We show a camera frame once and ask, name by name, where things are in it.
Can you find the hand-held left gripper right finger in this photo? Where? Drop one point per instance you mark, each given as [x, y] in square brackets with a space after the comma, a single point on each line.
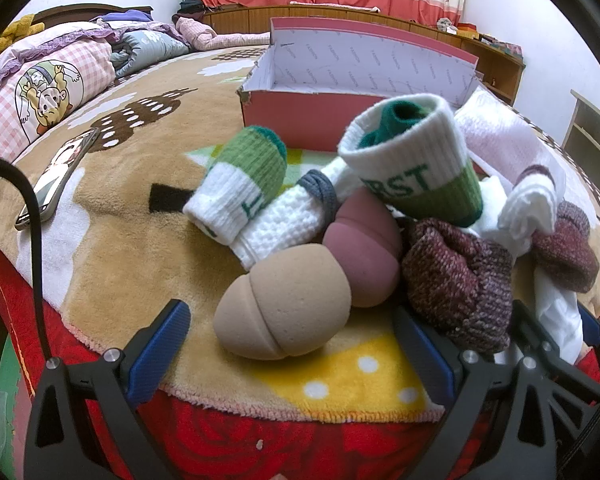
[430, 360]

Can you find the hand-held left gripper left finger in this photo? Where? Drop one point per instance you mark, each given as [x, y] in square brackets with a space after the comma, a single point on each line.
[167, 335]

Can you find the maroon knit sock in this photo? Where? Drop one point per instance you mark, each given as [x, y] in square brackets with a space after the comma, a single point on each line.
[455, 285]
[565, 250]

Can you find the beige sock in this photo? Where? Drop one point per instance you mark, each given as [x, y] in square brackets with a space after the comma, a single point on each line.
[280, 305]

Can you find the pink sock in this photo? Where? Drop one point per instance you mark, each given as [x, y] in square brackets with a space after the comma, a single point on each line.
[365, 255]

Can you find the white waffle cloth roll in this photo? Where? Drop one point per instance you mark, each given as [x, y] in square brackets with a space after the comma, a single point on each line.
[275, 225]

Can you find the small green white sock roll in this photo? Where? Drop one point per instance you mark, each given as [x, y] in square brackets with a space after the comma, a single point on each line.
[230, 190]

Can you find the large green white sock roll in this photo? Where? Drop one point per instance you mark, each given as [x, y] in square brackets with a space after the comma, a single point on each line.
[405, 175]

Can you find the white mesh bag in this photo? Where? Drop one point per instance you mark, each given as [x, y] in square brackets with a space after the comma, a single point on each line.
[495, 135]

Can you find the pink shoe box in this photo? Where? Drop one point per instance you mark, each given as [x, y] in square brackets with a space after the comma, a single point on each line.
[305, 120]

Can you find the beige printed blanket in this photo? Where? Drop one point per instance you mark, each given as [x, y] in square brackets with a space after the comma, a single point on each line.
[130, 235]

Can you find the smartphone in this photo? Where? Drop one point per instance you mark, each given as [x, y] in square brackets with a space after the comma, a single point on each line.
[55, 185]

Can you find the light wooden shelf unit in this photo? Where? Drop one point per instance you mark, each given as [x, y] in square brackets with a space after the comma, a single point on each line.
[595, 130]

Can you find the pink checked cartoon pillow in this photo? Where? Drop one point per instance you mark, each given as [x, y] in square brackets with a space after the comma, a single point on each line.
[55, 90]

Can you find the grey flowered quilt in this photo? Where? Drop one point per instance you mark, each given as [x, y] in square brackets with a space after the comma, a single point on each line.
[145, 47]

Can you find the pink quilt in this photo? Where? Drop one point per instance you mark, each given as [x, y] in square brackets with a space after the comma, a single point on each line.
[205, 35]

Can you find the wooden cabinet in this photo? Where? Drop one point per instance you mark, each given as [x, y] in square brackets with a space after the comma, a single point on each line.
[495, 60]

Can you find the purple clothing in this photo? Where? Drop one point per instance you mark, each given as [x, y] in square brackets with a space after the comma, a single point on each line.
[125, 16]

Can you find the stack of colourful boxes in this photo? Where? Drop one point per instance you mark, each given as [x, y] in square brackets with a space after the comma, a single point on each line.
[490, 40]

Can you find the dark clothes pile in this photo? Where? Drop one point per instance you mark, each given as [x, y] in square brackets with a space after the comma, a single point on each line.
[190, 5]

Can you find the grey plush toy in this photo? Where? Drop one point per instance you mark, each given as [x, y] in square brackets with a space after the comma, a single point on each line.
[445, 23]

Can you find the dark wooden headboard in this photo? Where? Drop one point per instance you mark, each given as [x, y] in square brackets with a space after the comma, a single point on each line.
[70, 12]

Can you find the yellow knitted scarf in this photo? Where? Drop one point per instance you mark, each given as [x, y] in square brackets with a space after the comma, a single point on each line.
[15, 27]

